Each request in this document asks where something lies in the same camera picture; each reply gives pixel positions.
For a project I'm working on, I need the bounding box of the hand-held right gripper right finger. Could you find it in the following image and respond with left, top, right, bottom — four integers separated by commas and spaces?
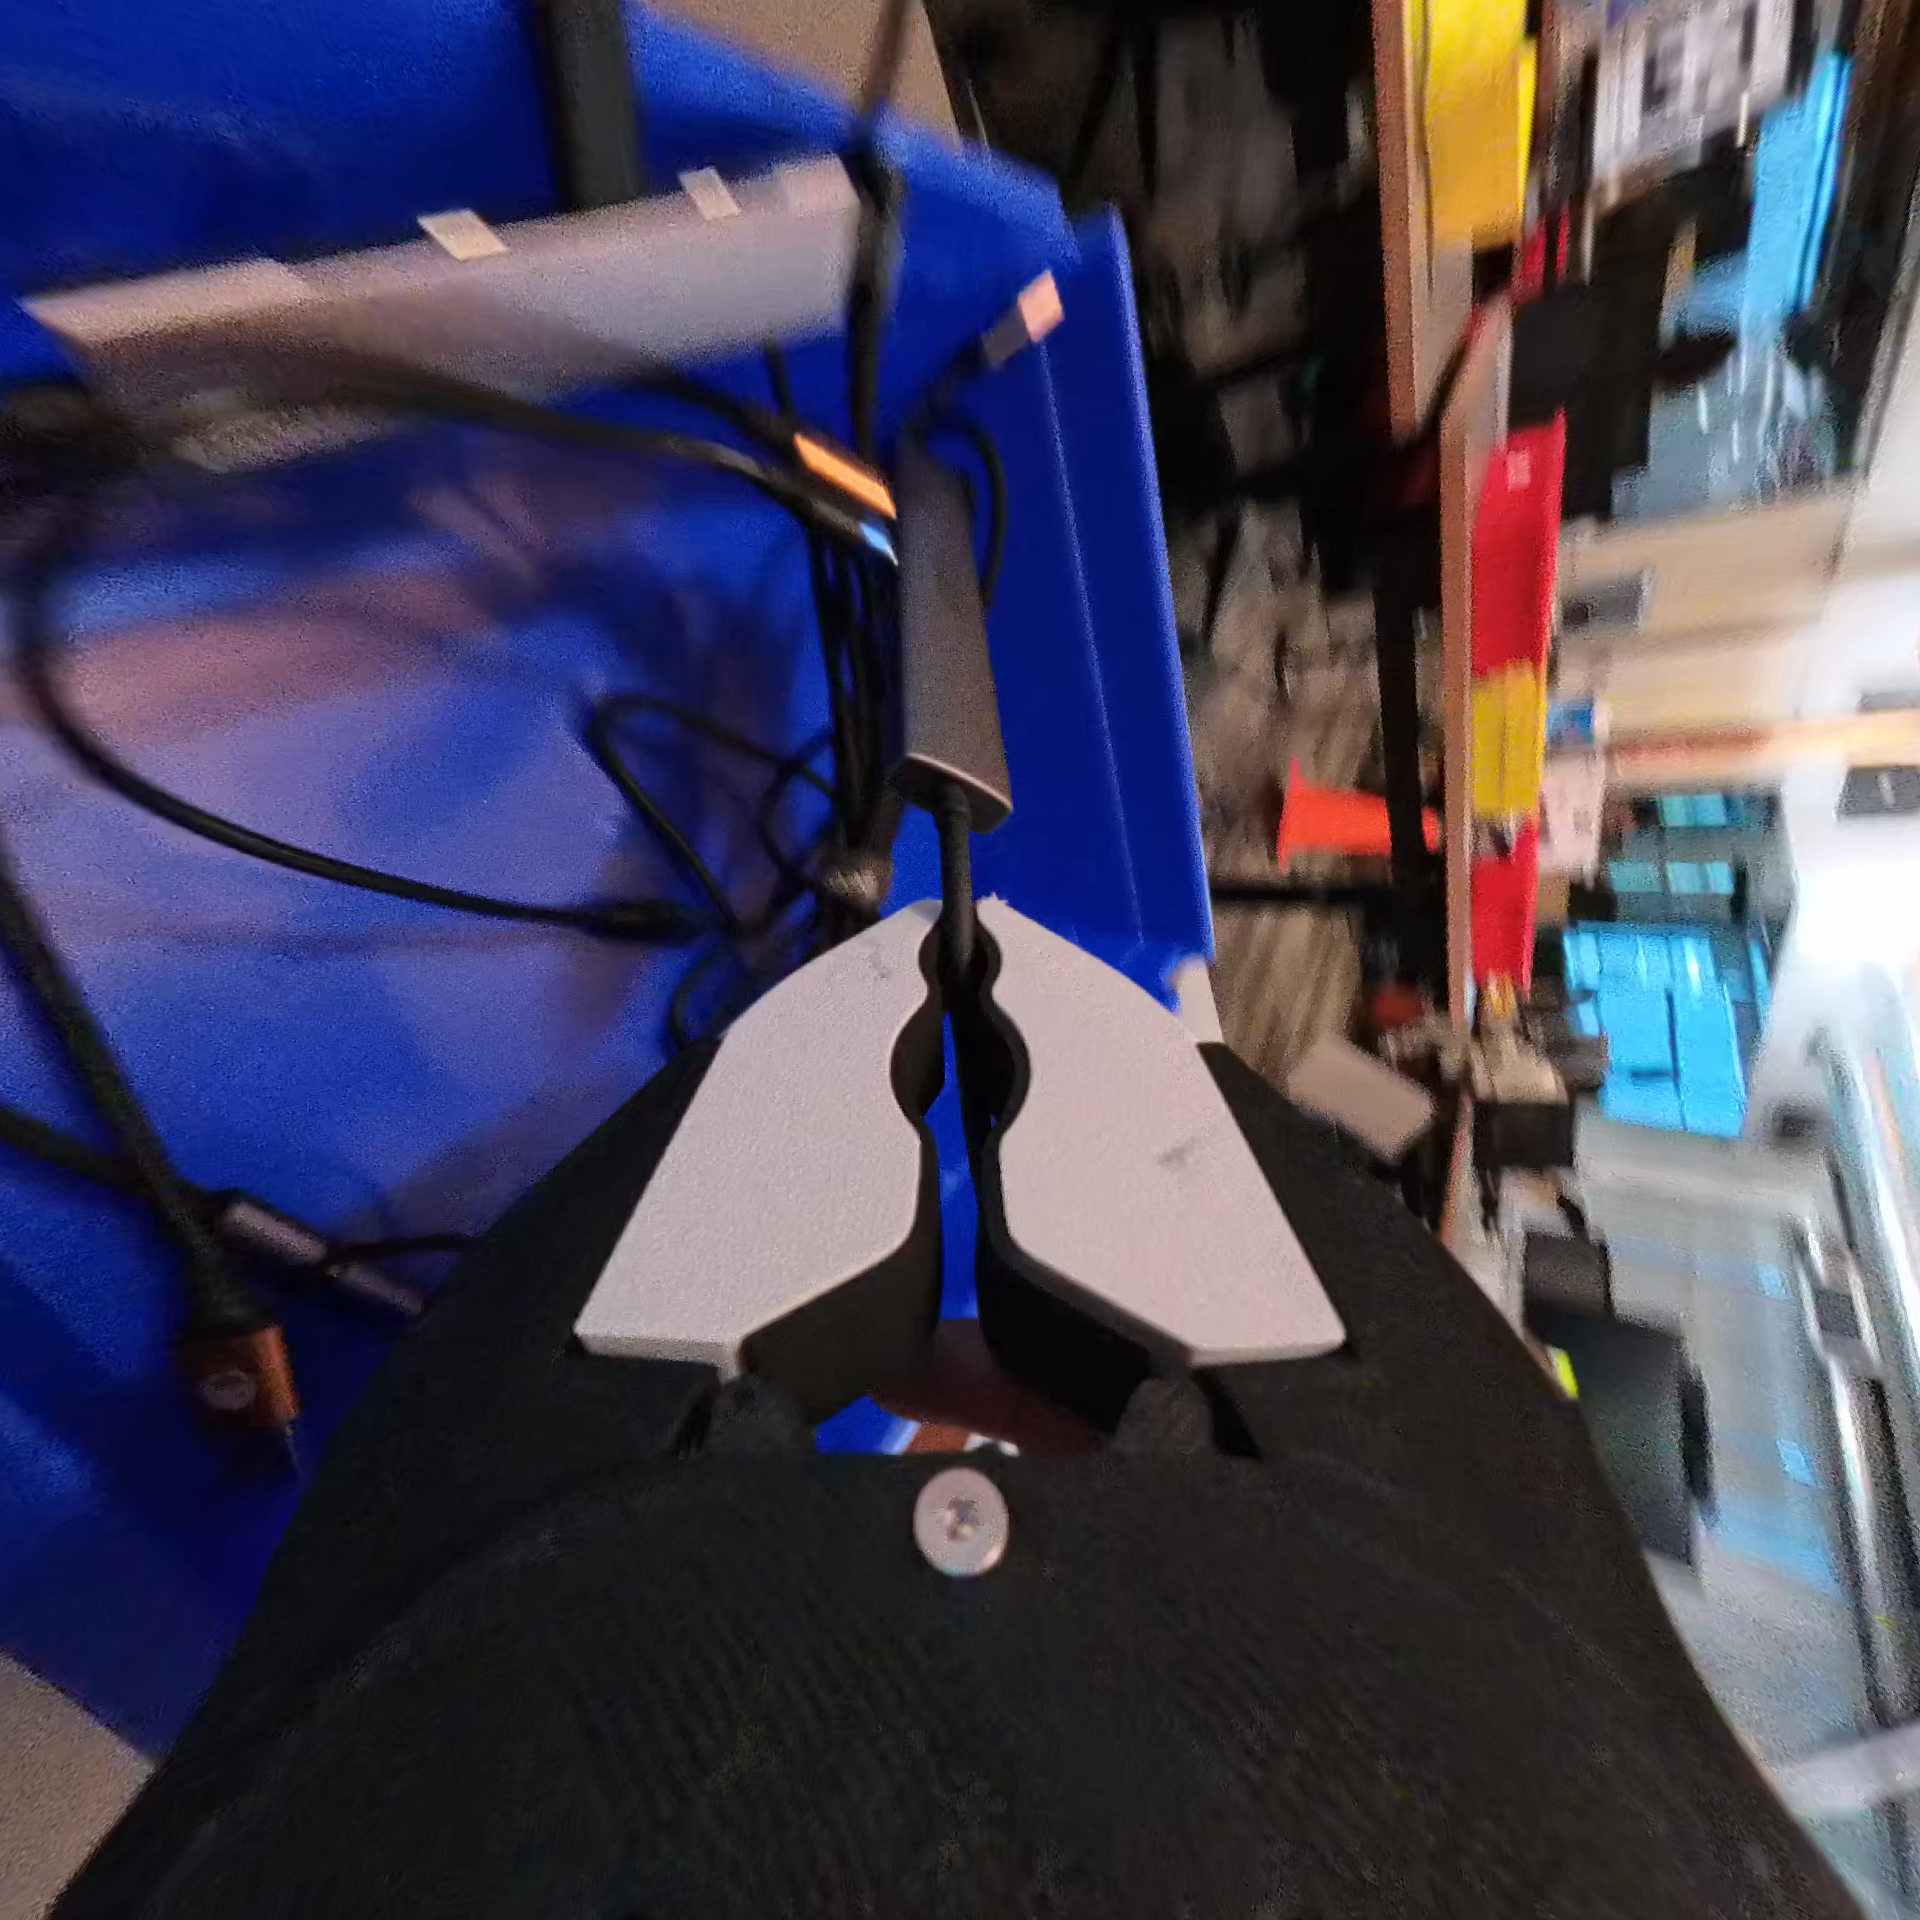
966, 896, 1348, 1425

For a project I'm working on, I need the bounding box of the dark cable with grey plug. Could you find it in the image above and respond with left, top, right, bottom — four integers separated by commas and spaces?
209, 1191, 465, 1322

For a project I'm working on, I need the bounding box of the thin black cable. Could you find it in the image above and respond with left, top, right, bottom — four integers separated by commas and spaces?
591, 693, 902, 1051

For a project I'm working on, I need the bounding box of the grey usb hub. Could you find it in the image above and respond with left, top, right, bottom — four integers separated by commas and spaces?
886, 432, 1021, 1144

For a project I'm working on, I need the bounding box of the orange cone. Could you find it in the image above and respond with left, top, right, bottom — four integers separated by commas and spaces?
1276, 754, 1445, 866

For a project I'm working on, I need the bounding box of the grey flat usb dock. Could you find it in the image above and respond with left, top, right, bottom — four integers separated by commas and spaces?
22, 157, 875, 472

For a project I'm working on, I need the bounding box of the black cable with orange plug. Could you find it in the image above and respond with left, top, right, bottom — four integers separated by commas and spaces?
757, 431, 902, 521
0, 839, 302, 1465

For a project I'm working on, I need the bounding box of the small red bin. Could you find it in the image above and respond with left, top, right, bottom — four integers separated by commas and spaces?
1467, 411, 1573, 673
1472, 823, 1548, 993

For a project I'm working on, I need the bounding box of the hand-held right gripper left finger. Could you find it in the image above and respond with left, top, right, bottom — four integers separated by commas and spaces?
574, 900, 950, 1425

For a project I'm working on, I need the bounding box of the long black cable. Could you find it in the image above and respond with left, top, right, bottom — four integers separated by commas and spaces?
15, 569, 707, 940

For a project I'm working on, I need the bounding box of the black cable with silver plug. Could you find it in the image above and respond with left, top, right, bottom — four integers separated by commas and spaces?
900, 274, 1069, 634

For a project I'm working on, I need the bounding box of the blue plastic bin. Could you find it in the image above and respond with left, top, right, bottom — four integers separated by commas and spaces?
0, 0, 1221, 1765

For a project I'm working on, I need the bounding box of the wooden table with black legs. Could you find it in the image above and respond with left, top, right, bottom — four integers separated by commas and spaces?
1358, 0, 1518, 1256

